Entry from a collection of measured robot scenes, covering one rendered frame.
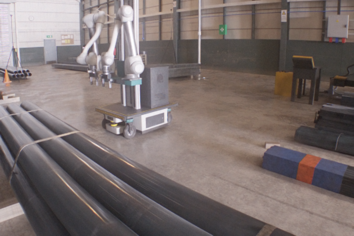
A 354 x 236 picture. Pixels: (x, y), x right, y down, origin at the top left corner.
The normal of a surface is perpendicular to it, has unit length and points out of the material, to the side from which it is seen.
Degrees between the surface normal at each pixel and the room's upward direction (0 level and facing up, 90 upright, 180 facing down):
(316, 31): 90
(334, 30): 90
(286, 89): 90
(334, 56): 90
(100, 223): 11
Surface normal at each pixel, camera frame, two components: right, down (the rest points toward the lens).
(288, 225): 0.00, -0.97
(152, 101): 0.76, 0.15
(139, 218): -0.45, -0.62
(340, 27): -0.69, 0.16
